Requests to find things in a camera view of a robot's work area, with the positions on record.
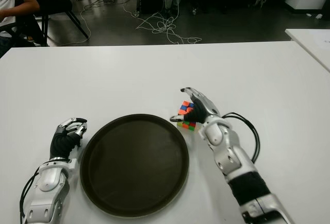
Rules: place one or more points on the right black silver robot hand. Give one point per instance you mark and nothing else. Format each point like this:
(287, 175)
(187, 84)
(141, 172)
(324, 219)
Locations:
(202, 110)

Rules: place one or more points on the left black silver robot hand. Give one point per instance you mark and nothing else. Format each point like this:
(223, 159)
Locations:
(60, 144)

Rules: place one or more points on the multicoloured Rubik's cube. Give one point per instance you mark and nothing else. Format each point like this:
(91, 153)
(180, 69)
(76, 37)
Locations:
(185, 106)

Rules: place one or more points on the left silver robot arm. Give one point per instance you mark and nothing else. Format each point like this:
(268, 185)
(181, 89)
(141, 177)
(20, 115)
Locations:
(49, 182)

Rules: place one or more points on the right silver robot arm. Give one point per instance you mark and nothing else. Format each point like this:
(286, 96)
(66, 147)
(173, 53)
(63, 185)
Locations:
(232, 157)

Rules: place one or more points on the dark brown round plate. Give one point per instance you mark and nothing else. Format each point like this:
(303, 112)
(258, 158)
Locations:
(134, 164)

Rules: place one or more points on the black office chair with armrest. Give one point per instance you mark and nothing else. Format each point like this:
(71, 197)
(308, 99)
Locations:
(23, 33)

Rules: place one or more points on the white side table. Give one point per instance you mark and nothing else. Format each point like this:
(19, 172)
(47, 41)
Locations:
(312, 43)

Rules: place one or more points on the small white floor scrap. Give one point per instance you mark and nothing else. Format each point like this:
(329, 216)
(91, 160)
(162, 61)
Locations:
(319, 16)

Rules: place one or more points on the seated person in white shirt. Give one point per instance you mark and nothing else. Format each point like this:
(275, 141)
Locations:
(10, 0)

